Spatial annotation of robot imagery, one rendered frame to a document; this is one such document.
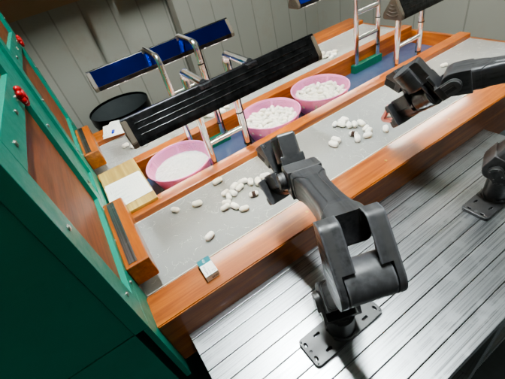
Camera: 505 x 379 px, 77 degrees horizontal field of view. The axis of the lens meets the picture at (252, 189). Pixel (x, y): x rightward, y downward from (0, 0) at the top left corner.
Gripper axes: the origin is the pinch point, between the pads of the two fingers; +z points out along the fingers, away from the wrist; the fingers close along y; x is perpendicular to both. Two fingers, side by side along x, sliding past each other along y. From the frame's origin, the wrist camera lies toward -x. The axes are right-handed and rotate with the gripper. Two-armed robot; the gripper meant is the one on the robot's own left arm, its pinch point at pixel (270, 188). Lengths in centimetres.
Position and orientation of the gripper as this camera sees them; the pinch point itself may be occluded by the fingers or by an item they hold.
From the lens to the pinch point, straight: 87.3
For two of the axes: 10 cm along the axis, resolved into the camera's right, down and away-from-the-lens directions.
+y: -8.3, 4.8, -2.8
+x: 5.0, 8.7, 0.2
